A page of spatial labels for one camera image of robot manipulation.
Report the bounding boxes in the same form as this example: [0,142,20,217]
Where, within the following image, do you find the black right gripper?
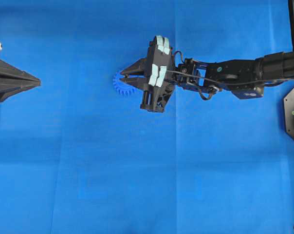
[120,36,175,113]

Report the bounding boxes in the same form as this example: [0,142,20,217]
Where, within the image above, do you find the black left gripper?
[0,43,40,102]

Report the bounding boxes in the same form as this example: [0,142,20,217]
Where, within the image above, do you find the small blue plastic gear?
[112,70,137,97]

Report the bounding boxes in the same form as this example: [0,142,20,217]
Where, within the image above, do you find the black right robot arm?
[121,36,294,113]

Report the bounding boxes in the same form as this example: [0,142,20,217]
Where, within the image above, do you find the blue table cloth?
[0,0,294,234]

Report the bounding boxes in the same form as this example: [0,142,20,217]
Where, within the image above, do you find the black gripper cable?
[165,50,279,101]

